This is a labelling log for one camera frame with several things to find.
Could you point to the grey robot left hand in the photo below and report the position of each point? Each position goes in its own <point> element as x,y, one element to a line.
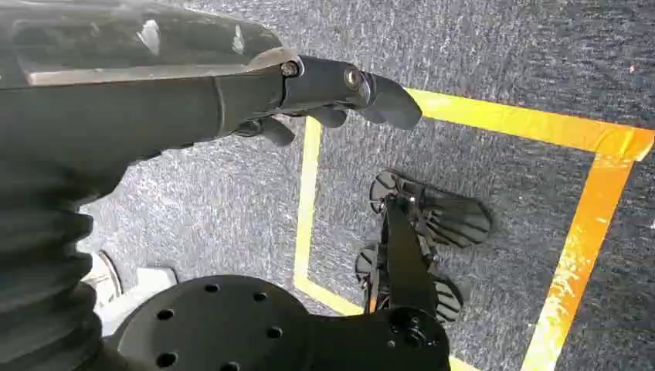
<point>128,107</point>

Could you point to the ribbed grey left arm sleeve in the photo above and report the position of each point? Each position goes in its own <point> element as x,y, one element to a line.
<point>41,266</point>

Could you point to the white rounded robot cover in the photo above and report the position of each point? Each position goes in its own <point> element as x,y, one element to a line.
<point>138,292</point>

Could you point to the yellow floor tape outline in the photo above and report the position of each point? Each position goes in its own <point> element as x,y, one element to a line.
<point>588,230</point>

